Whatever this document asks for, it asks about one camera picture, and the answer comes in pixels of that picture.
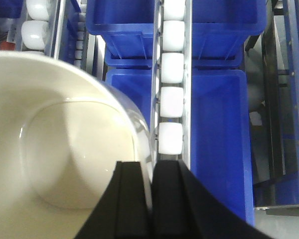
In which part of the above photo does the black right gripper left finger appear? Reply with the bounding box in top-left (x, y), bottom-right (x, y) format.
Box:
top-left (75, 162), bottom-right (151, 239)

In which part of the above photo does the lower blue crate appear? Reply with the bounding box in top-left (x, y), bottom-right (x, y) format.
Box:
top-left (105, 68), bottom-right (255, 227)

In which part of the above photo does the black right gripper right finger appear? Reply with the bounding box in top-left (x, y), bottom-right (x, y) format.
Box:
top-left (152, 160), bottom-right (269, 239)

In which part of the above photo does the upper blue crate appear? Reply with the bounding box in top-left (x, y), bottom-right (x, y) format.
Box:
top-left (86, 0), bottom-right (266, 69)

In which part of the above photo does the metal roller track rail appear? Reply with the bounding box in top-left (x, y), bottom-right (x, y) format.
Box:
top-left (150, 0), bottom-right (192, 167)

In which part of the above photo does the blue crate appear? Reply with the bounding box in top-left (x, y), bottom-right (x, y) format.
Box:
top-left (86, 0), bottom-right (266, 69)
top-left (105, 68), bottom-right (255, 227)

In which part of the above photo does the white plastic bin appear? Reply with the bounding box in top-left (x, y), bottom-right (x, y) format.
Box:
top-left (0, 51), bottom-right (152, 239)

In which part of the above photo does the white conveyor roller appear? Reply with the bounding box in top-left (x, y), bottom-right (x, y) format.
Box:
top-left (21, 20), bottom-right (49, 50)
top-left (163, 0), bottom-right (185, 21)
top-left (162, 20), bottom-right (185, 52)
top-left (160, 87), bottom-right (184, 118)
top-left (158, 122), bottom-right (183, 155)
top-left (26, 0), bottom-right (51, 21)
top-left (161, 52), bottom-right (184, 84)

